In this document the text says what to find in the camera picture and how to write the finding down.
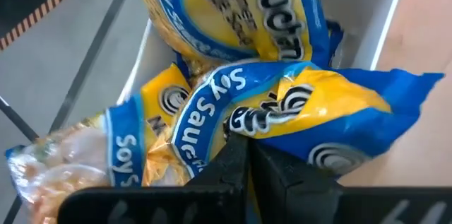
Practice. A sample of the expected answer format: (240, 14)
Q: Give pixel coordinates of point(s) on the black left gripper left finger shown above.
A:
(176, 206)

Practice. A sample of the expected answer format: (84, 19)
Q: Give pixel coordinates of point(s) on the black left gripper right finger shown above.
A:
(300, 199)

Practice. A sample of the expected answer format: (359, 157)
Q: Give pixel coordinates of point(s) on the white plastic bin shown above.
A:
(356, 12)

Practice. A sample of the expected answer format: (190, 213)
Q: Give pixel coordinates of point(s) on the blue Maruchan soy sauce packet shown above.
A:
(219, 15)
(353, 125)
(123, 146)

